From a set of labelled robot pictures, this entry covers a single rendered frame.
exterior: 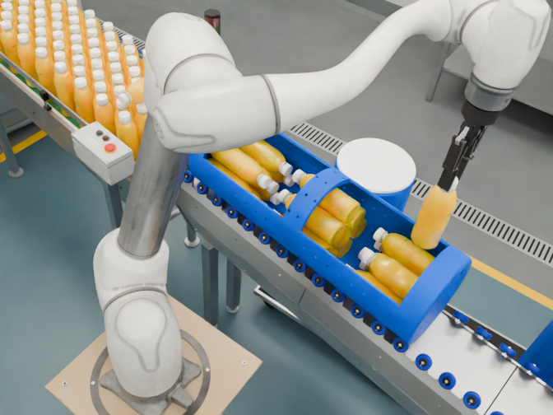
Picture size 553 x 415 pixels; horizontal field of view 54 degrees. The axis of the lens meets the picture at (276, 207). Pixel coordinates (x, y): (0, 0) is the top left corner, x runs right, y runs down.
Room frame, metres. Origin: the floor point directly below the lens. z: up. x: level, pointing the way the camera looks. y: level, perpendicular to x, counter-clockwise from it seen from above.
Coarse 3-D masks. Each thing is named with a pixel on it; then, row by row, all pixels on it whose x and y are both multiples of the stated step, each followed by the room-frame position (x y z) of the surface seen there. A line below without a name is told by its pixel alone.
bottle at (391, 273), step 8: (376, 256) 0.94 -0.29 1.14; (384, 256) 0.93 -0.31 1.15; (368, 264) 0.93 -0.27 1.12; (376, 264) 0.91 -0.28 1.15; (384, 264) 0.90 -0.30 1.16; (392, 264) 0.90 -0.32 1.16; (400, 264) 0.91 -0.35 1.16; (376, 272) 0.89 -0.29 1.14; (384, 272) 0.88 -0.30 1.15; (392, 272) 0.88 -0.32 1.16; (400, 272) 0.88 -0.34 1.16; (408, 272) 0.89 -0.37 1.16; (384, 280) 0.87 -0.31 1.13; (392, 280) 0.86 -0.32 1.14; (400, 280) 0.86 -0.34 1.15; (408, 280) 0.86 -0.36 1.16; (416, 280) 0.86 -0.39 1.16; (392, 288) 0.85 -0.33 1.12; (400, 288) 0.84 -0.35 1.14; (408, 288) 0.84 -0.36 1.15; (400, 296) 0.84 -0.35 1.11
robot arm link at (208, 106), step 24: (192, 72) 0.72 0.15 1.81; (216, 72) 0.72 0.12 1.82; (168, 96) 0.68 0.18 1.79; (192, 96) 0.67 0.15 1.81; (216, 96) 0.68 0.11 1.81; (240, 96) 0.68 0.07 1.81; (264, 96) 0.69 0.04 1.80; (168, 120) 0.64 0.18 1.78; (192, 120) 0.64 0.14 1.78; (216, 120) 0.65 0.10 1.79; (240, 120) 0.66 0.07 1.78; (264, 120) 0.67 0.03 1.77; (168, 144) 0.63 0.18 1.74; (192, 144) 0.63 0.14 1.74; (216, 144) 0.64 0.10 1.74; (240, 144) 0.66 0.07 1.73
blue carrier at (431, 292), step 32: (192, 160) 1.27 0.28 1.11; (288, 160) 1.37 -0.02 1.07; (320, 160) 1.24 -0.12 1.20; (224, 192) 1.17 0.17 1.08; (320, 192) 1.08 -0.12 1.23; (352, 192) 1.21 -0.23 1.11; (256, 224) 1.10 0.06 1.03; (288, 224) 1.02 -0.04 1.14; (384, 224) 1.13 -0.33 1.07; (320, 256) 0.94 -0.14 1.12; (352, 256) 1.07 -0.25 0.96; (448, 256) 0.89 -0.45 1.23; (352, 288) 0.86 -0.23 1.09; (416, 288) 0.81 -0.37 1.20; (448, 288) 0.84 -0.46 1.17; (384, 320) 0.79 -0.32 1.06; (416, 320) 0.75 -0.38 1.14
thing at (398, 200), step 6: (336, 162) 1.44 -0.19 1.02; (336, 168) 1.41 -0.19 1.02; (414, 180) 1.39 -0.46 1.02; (408, 186) 1.36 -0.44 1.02; (402, 192) 1.33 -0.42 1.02; (408, 192) 1.36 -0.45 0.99; (384, 198) 1.30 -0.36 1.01; (390, 198) 1.31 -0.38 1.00; (396, 198) 1.32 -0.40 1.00; (402, 198) 1.34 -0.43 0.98; (396, 204) 1.32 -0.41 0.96; (402, 204) 1.35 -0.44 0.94; (402, 210) 1.37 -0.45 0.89
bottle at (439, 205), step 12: (432, 192) 0.93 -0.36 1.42; (444, 192) 0.92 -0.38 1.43; (456, 192) 0.93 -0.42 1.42; (432, 204) 0.91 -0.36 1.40; (444, 204) 0.90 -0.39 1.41; (420, 216) 0.93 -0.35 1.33; (432, 216) 0.90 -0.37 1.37; (444, 216) 0.90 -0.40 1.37; (420, 228) 0.91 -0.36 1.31; (432, 228) 0.90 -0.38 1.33; (444, 228) 0.91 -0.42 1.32; (420, 240) 0.90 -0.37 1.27; (432, 240) 0.90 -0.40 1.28
